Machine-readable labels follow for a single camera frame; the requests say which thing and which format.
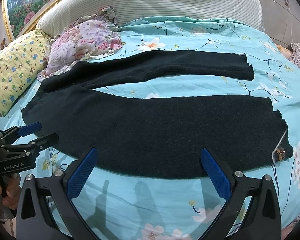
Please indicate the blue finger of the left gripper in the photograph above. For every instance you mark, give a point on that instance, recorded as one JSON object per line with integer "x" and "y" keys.
{"x": 40, "y": 143}
{"x": 12, "y": 134}

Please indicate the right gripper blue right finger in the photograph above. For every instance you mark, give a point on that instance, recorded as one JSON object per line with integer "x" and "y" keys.
{"x": 251, "y": 209}

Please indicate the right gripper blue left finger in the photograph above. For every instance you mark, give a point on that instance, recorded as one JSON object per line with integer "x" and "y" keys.
{"x": 34, "y": 217}

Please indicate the black knit pants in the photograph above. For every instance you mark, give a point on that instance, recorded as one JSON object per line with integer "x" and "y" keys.
{"x": 159, "y": 137}

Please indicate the yellow cartoon print pillow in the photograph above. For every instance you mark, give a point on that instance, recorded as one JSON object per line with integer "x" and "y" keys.
{"x": 20, "y": 62}

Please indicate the teal floral bed quilt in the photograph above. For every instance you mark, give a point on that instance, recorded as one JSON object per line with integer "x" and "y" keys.
{"x": 124, "y": 207}

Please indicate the gold framed landscape painting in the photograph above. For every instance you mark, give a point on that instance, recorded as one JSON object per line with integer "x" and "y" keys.
{"x": 21, "y": 16}

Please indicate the pink floral pillow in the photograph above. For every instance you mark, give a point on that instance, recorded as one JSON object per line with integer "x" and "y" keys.
{"x": 88, "y": 37}

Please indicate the striped padded headboard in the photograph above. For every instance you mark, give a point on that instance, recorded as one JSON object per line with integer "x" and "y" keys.
{"x": 67, "y": 11}

